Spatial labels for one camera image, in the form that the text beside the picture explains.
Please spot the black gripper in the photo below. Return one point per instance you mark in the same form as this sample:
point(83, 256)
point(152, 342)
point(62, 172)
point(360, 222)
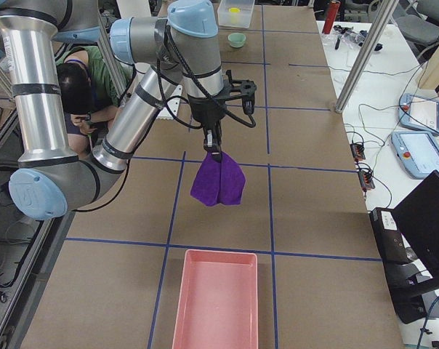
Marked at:
point(206, 113)

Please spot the purple cloth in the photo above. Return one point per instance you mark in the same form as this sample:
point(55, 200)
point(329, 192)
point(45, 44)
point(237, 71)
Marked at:
point(219, 182)

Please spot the green ceramic bowl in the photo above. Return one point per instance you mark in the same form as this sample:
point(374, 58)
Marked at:
point(236, 40)

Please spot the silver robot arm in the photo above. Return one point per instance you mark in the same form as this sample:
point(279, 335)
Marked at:
point(181, 48)

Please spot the translucent plastic box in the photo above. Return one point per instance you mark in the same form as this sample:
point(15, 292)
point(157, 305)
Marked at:
point(240, 20)

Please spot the black box with label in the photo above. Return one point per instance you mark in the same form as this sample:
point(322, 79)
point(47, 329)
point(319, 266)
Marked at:
point(388, 238)

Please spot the person in green shirt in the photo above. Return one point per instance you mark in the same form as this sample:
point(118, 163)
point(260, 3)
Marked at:
point(89, 97)

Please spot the pink plastic bin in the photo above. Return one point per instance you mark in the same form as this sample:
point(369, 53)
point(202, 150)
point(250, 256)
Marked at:
point(218, 303)

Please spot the red cylinder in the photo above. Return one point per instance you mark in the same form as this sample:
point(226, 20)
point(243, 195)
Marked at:
point(331, 14)

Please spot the teach pendant far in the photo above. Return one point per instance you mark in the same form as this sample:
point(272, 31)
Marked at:
point(419, 113)

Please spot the teach pendant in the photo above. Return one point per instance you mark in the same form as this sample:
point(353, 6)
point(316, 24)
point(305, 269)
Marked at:
point(419, 113)
point(418, 152)

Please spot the teach pendant near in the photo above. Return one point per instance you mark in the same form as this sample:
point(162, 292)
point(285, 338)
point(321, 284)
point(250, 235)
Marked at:
point(418, 152)

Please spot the black monitor on stand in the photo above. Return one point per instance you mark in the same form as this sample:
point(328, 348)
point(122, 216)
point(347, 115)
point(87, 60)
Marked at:
point(417, 219)

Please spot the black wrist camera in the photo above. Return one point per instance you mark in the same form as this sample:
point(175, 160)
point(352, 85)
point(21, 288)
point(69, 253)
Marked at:
point(243, 90)

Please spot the aluminium frame post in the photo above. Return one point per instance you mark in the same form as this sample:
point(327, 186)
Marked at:
point(377, 27)

